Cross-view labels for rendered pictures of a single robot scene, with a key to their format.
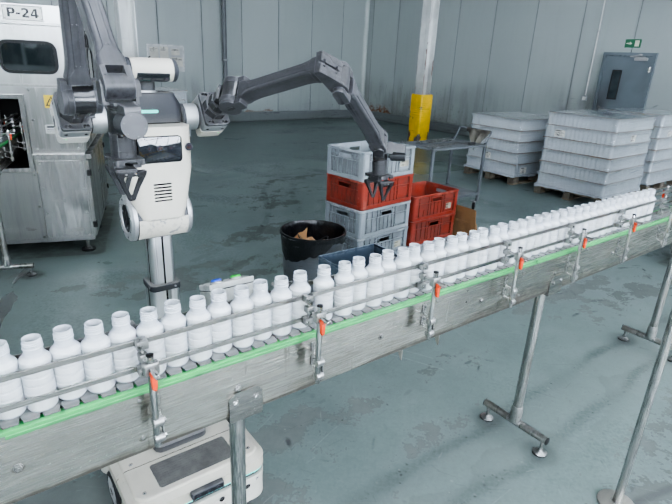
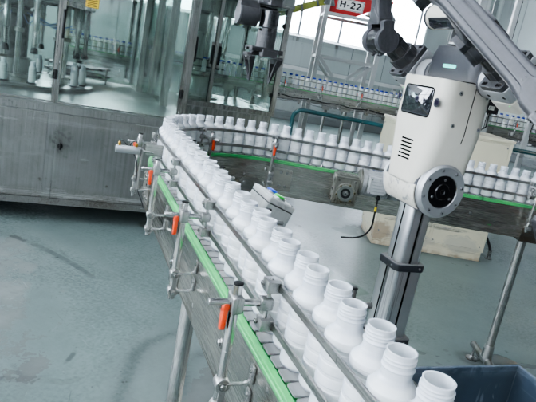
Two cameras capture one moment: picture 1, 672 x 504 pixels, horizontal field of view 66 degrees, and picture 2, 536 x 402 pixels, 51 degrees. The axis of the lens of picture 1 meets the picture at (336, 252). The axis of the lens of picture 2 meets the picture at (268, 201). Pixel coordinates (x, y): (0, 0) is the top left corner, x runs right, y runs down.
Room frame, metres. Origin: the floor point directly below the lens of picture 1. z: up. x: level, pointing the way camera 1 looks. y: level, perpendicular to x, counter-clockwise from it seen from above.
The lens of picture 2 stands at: (1.75, -1.10, 1.45)
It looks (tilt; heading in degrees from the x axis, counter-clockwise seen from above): 14 degrees down; 106
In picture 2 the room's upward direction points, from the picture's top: 11 degrees clockwise
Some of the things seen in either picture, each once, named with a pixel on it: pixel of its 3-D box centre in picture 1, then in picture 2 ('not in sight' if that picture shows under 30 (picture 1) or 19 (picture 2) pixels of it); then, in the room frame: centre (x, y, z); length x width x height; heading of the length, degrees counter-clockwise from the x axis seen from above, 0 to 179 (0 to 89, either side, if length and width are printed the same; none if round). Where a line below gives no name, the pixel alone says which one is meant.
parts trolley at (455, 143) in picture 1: (443, 170); not in sight; (6.30, -1.27, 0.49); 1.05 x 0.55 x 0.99; 128
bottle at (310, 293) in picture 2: (426, 265); (307, 317); (1.62, -0.31, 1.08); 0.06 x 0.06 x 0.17
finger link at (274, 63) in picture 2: (124, 177); (266, 67); (1.20, 0.51, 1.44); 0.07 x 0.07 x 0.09; 38
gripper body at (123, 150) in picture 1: (123, 148); (265, 41); (1.19, 0.50, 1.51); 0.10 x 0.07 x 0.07; 38
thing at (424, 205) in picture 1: (419, 200); not in sight; (4.56, -0.74, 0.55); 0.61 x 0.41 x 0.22; 131
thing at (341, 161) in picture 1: (371, 159); not in sight; (4.04, -0.24, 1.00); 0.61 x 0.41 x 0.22; 135
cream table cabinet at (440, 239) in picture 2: not in sight; (431, 186); (1.73, 4.52, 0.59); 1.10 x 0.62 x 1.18; 20
